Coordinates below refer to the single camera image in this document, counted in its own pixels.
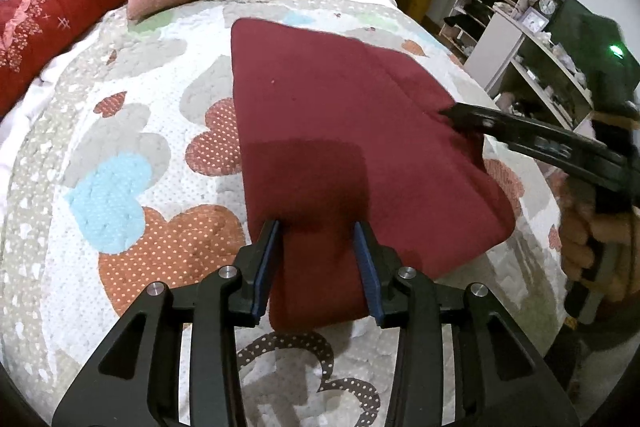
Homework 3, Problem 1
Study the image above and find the dark red garment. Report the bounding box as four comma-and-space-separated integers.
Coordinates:
231, 18, 515, 333

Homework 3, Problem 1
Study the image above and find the person's right hand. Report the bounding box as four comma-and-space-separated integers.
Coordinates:
559, 178, 639, 303

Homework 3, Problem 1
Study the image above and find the white square clock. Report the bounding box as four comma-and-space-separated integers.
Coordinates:
520, 6, 549, 34

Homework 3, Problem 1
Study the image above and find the white shelving unit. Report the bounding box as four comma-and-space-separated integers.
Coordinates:
438, 0, 592, 130

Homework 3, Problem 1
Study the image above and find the heart patterned quilt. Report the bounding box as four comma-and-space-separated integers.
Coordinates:
1, 0, 565, 426

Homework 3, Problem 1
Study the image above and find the red floral bolster pillow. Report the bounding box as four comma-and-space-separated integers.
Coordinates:
0, 0, 126, 115

